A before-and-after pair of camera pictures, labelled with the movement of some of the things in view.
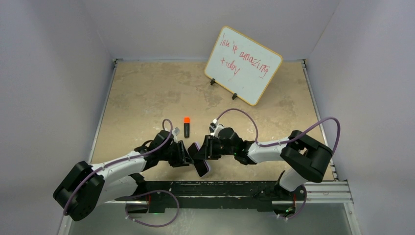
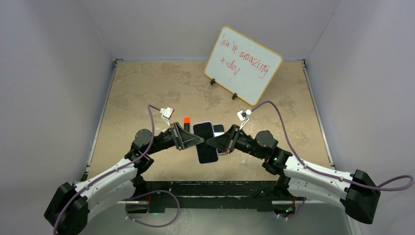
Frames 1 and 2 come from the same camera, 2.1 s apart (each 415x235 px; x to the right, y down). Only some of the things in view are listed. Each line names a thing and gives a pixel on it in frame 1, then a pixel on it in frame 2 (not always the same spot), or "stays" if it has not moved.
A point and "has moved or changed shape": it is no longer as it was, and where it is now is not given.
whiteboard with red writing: x=242 y=66 stays
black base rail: x=243 y=195 stays
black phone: x=201 y=166 has moved or changed shape
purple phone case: x=206 y=173 → x=207 y=153
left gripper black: x=181 y=156 → x=185 y=139
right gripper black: x=207 y=151 → x=225 y=142
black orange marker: x=186 y=127 stays
